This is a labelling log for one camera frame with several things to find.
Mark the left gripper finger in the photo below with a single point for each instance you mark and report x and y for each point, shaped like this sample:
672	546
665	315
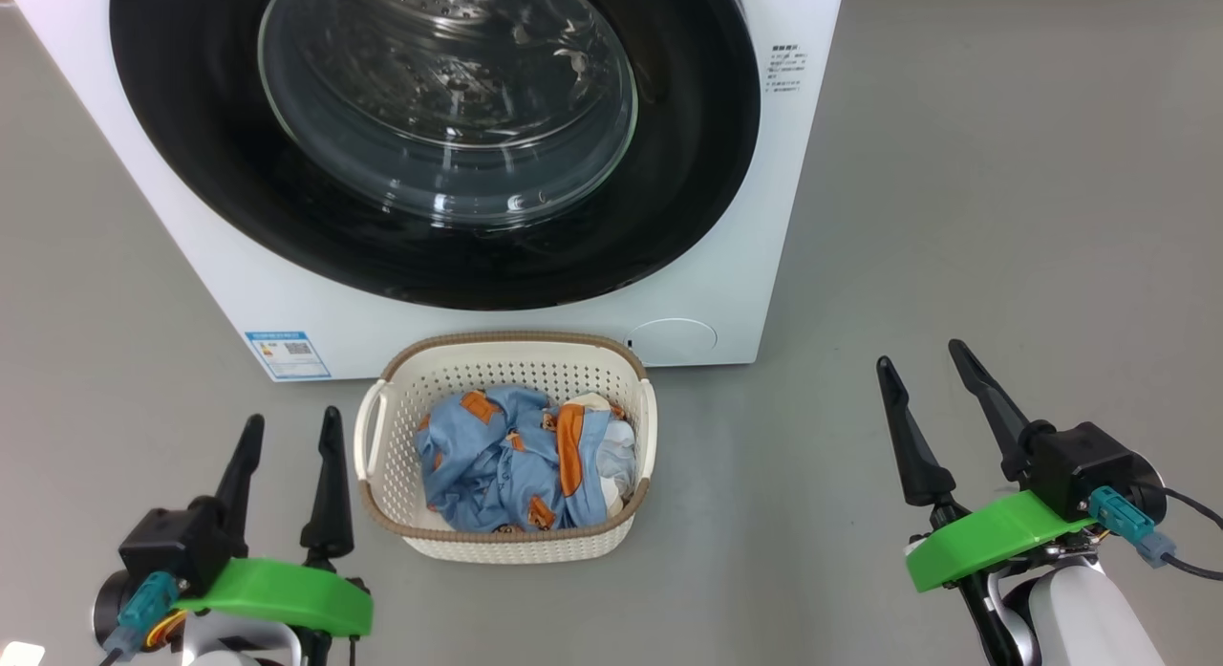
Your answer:
330	504
244	475

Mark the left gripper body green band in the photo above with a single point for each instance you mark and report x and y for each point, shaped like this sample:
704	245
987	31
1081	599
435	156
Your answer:
287	594

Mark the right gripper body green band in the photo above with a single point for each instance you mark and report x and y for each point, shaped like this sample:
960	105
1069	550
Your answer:
994	537

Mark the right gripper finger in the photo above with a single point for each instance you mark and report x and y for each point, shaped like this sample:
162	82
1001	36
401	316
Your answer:
998	418
919	456

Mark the blue garment with orange print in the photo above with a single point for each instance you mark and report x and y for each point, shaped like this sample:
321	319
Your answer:
497	461

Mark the black round glass washer door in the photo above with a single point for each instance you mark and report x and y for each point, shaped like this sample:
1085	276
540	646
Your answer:
191	169

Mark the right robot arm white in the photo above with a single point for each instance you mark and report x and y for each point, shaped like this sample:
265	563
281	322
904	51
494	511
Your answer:
1089	618

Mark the cream perforated laundry basket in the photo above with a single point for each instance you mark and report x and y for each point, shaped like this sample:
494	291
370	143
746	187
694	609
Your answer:
506	358

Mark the white front-load washing machine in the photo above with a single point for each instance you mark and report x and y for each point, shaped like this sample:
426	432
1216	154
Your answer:
736	265

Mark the blue energy label sticker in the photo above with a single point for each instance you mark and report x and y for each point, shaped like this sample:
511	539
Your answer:
288	354

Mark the round white filter cover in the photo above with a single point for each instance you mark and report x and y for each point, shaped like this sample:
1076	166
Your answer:
671	342

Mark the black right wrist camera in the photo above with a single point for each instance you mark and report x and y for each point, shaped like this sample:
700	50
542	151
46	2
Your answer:
1080	465

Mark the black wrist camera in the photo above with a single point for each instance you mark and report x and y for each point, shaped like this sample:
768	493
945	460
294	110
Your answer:
177	542
1080	465

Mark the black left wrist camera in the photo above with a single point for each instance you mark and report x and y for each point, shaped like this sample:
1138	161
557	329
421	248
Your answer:
177	542

